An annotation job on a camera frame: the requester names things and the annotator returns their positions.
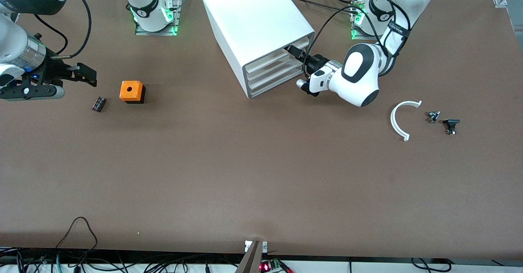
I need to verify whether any orange box with hole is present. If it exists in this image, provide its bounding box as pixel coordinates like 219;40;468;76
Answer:
119;81;146;104

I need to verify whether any white curved plastic arc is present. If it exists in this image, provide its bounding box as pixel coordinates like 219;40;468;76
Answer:
390;100;422;142

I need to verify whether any circuit board with red light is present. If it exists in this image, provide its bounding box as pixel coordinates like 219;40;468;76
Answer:
259;259;293;273

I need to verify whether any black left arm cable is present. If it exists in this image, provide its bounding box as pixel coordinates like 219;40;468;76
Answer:
303;0;411;78

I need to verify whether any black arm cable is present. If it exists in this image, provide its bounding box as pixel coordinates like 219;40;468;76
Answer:
35;0;93;59
303;0;411;78

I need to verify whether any black cable behind cabinet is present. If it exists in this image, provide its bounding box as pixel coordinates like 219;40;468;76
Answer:
288;0;362;14

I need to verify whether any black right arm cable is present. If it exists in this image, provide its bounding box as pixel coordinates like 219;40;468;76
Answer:
35;0;93;59

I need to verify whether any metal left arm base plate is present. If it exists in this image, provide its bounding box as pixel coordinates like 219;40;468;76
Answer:
349;0;395;41

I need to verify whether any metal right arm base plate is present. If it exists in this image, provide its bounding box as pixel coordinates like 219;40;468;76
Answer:
135;0;183;36

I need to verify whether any black looped cable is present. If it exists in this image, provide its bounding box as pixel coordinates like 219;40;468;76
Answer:
55;217;98;261

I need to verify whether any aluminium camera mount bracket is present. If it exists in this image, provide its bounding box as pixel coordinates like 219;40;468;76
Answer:
235;240;268;273

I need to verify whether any black cable at table edge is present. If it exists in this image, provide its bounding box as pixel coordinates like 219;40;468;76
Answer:
411;258;450;273

